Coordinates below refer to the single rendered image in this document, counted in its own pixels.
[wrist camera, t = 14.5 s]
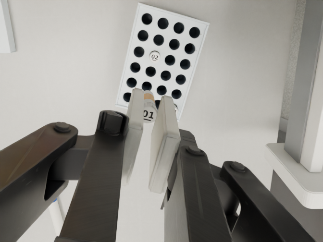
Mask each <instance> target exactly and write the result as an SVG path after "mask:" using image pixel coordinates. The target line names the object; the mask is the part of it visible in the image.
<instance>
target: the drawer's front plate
mask: <svg viewBox="0 0 323 242"><path fill-rule="evenodd" d="M284 146H285V143H268V144H266V145H265V152H264V158H265V159H266V160H267V162H268V163H269V164H270V165H271V167H272V168H273V169H274V171H275V172H276V173H277V174H278V176H279V177H280V178H281V179H282V181H283V182H284V183H285V184H286V186H287V187H288V188H289V189H290V191H291V192H292V193H293V194H294V196H295V197H296V198H297V199H298V200H299V201H300V203H301V204H302V205H303V206H305V207H307V208H310V209H323V166H322V171H321V172H309V171H308V170H307V169H306V168H305V167H304V166H303V165H302V164H301V163H297V162H296V161H295V160H294V159H293V158H292V157H291V156H290V155H289V154H288V153H287V152H286V151H285V150H284Z"/></svg>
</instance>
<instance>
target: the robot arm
mask: <svg viewBox="0 0 323 242"><path fill-rule="evenodd" d="M157 113H158V114H157V118H156V120H155V122H154V126H153V129H152V133H151V144H150V163H149V190H150V192H153V193H157V194H162V193H164V191H165V188H166V185H167V184H168V186H167V189H166V192H165V196H164V199H163V202H162V205H161V208H160V209H161V210H163V208H164V242H317V241H316V240H315V239H314V238H313V237H312V236H311V235H310V234H309V233H308V232H307V231H306V230H305V229H304V227H303V226H302V225H301V224H300V223H299V222H298V221H297V220H296V219H295V218H294V217H293V216H292V215H291V213H290V212H289V211H288V210H287V209H286V208H285V207H284V206H283V205H282V204H281V203H280V202H279V201H278V199H277V198H276V197H275V196H274V195H273V194H272V193H271V192H270V191H269V190H268V189H267V188H266V187H265V185H264V184H263V183H262V182H261V181H260V180H259V179H258V178H257V177H256V176H255V175H254V174H253V173H252V171H251V170H250V169H248V168H247V167H246V166H244V165H243V164H242V163H238V162H236V161H235V162H234V161H224V163H223V165H222V167H221V168H220V167H218V166H216V165H213V164H211V163H209V160H208V157H207V154H206V153H205V152H204V151H203V150H201V149H199V148H198V146H197V143H196V140H195V137H194V135H193V134H192V133H191V132H190V131H187V130H183V129H179V128H178V123H177V117H176V112H175V108H174V101H173V99H172V97H170V96H166V95H164V96H162V97H161V101H160V105H159V108H158V112H157ZM143 124H144V91H143V89H139V88H134V89H132V93H131V97H130V101H129V105H128V109H127V113H126V115H125V114H123V113H121V112H118V111H115V110H102V111H101V112H100V113H99V119H98V123H97V128H96V131H95V134H93V135H78V129H77V128H76V127H75V126H73V125H70V124H67V123H65V122H60V121H58V122H52V123H49V124H46V125H45V126H43V127H41V128H39V129H37V130H36V131H34V132H32V133H31V134H29V135H27V136H25V137H23V138H22V139H20V140H18V141H16V142H15V143H13V144H11V145H9V146H7V147H6V148H4V149H2V150H0V242H17V241H18V240H19V239H20V237H21V236H22V235H23V234H24V233H25V232H26V231H27V230H28V229H29V228H30V227H31V225H32V224H33V223H34V222H35V221H36V220H37V219H38V218H39V217H40V216H41V215H42V213H43V212H44V211H45V210H46V209H47V208H48V207H49V206H50V205H51V204H52V203H53V201H54V200H55V199H56V198H57V197H58V196H59V195H60V194H61V193H62V192H63V191H64V190H65V188H66V187H67V186H68V183H69V181H78V183H77V186H76V189H75V192H74V195H73V197H72V200H71V203H70V206H69V209H68V212H67V214H66V217H65V220H64V223H63V226H62V229H61V232H60V235H59V236H56V238H55V240H54V242H116V232H117V221H118V211H119V201H120V190H121V186H125V187H126V185H129V182H130V179H131V175H132V171H133V167H134V164H135V160H136V157H137V152H138V148H139V145H140V141H141V137H142V134H143ZM239 204H240V206H241V208H240V213H239V215H238V214H237V212H236V211H237V209H238V206H239Z"/></svg>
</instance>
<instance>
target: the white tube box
mask: <svg viewBox="0 0 323 242"><path fill-rule="evenodd" d="M209 25H210V23H208V22H205V21H201V20H198V19H194V18H191V17H187V16H184V15H180V14H177V13H174V12H170V11H167V10H163V9H160V8H156V7H153V6H149V5H146V4H143V3H138V6H137V11H136V15H135V19H134V23H133V28H132V32H131V36H130V41H129V45H128V49H127V54H126V58H125V62H124V68H123V72H122V77H121V81H120V85H119V89H118V94H117V98H116V102H115V106H116V107H120V108H124V109H128V105H129V101H130V97H131V93H132V89H134V88H139V89H143V91H146V90H149V91H151V92H152V93H153V94H154V99H155V106H156V108H157V110H158V108H159V105H160V101H161V97H162V96H164V95H166V96H170V97H172V99H173V101H174V104H176V106H177V109H178V113H177V115H176V117H177V121H178V122H180V119H181V116H182V113H183V109H184V106H185V103H186V99H187V96H188V93H189V90H190V86H191V83H192V80H193V77H194V73H195V70H196V67H197V64H198V61H199V57H200V54H201V51H202V47H203V44H204V41H205V38H206V34H207V31H208V28H209ZM154 50H155V51H157V52H158V53H159V55H160V60H159V61H158V62H157V63H153V62H151V61H150V59H149V56H150V53H151V52H152V51H154Z"/></svg>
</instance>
